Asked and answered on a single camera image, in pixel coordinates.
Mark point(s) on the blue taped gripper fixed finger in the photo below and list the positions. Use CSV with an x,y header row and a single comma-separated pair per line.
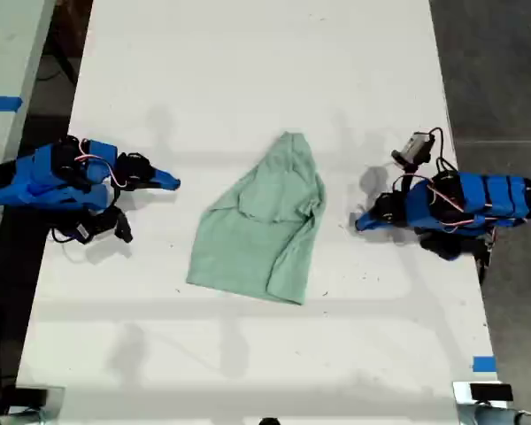
x,y
366,218
164,174

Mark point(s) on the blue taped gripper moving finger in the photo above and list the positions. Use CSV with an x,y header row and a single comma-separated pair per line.
x,y
163,184
369,227

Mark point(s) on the pale green T-shirt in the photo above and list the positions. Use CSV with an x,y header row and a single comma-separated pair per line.
x,y
265,221

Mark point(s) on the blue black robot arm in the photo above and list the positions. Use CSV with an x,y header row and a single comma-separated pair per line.
x,y
48,177
482,199

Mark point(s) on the long blue tape strip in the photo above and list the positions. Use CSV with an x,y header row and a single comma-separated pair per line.
x,y
0,104

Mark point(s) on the white side table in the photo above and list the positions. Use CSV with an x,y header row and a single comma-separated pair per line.
x,y
4,88

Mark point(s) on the small blue tape square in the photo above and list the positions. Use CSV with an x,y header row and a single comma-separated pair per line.
x,y
484,364

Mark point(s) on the small black round object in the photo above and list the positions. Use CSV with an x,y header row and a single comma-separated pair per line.
x,y
269,421

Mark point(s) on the short black camera stalk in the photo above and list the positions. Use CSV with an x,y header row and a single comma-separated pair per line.
x,y
113,200
407,177

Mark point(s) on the grey black camera box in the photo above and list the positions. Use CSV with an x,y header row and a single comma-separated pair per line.
x,y
413,148

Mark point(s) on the black camera box with label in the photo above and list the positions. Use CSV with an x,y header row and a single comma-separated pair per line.
x,y
102,226

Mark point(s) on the metal bracket with black box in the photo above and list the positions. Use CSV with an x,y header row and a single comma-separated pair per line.
x,y
487,398
37,398

